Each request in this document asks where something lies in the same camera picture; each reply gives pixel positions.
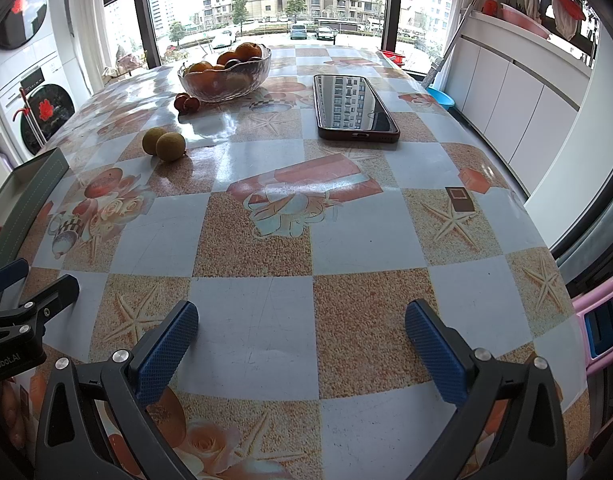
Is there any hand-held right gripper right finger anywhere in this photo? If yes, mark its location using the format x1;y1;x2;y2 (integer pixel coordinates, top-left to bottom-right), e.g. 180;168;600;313
405;299;570;480

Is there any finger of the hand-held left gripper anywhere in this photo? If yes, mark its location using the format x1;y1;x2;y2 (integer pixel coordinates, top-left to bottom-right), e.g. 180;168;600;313
0;258;30;311
0;275;80;350

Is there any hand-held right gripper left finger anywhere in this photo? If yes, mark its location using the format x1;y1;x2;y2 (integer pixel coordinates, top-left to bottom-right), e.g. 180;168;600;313
35;301;200;480

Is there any grey tray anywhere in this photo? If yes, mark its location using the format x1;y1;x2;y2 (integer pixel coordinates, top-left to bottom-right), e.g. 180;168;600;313
0;149;70;273

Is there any yellow-brown round fruit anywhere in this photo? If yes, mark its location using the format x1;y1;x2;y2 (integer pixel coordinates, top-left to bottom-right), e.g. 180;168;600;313
155;132;187;163
142;128;168;156

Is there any glass bowl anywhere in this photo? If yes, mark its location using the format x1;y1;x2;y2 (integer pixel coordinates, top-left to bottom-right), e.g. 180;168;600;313
177;45;272;104

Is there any pink chair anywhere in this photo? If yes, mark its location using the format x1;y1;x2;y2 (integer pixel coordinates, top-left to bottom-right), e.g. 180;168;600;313
571;267;613;376

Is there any white washing machine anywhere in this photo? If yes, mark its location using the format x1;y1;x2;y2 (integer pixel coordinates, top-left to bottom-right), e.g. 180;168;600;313
0;60;92;161

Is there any white dryer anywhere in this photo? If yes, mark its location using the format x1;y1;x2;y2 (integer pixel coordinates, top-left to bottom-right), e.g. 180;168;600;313
0;0;80;96

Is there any blue basin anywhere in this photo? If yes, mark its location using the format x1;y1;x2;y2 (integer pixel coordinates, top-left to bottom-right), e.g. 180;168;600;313
427;86;456;111

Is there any smartphone in brown case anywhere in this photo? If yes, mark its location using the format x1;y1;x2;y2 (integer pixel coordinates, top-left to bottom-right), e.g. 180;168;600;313
313;74;401;145

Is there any white cabinet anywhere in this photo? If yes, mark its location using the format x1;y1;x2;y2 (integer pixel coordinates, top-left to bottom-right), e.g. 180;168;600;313
444;10;595;193

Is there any white mop pole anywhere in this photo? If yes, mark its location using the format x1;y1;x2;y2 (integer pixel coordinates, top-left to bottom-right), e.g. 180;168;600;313
419;0;492;88

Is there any pink basin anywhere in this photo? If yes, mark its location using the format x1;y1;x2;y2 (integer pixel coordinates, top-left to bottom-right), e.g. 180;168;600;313
500;3;552;40

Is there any red hanging garment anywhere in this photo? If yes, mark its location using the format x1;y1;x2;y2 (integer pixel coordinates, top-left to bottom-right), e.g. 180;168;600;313
549;0;587;41

